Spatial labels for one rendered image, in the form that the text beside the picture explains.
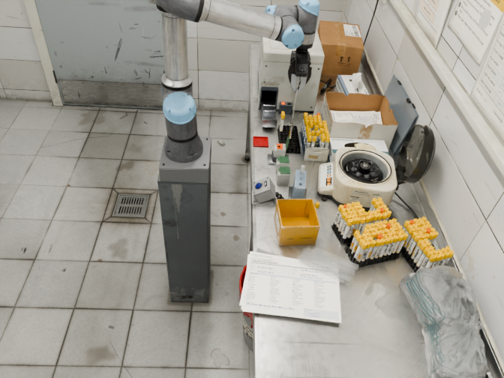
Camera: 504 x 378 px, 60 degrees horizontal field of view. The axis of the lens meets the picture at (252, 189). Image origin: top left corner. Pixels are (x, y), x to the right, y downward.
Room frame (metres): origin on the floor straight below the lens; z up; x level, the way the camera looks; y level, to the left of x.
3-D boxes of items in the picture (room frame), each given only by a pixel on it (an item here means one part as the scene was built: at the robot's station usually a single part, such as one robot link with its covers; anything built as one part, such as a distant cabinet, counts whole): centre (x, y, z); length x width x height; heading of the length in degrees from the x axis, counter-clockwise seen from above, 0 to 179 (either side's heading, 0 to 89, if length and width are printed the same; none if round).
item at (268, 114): (1.74, -0.04, 0.92); 0.21 x 0.07 x 0.05; 4
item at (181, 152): (1.34, 0.28, 1.00); 0.15 x 0.15 x 0.10
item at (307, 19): (1.58, -0.14, 1.43); 0.09 x 0.08 x 0.11; 105
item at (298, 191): (1.21, -0.18, 0.92); 0.10 x 0.07 x 0.10; 176
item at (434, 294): (0.78, -0.61, 0.97); 0.26 x 0.17 x 0.19; 18
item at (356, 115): (1.67, -0.44, 0.95); 0.29 x 0.25 x 0.15; 94
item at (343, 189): (1.30, -0.41, 0.94); 0.30 x 0.24 x 0.12; 85
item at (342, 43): (2.36, -0.41, 0.97); 0.31 x 0.23 x 0.18; 178
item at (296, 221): (1.04, -0.16, 0.93); 0.13 x 0.13 x 0.10; 9
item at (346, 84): (2.01, -0.47, 0.94); 0.22 x 0.12 x 0.13; 8
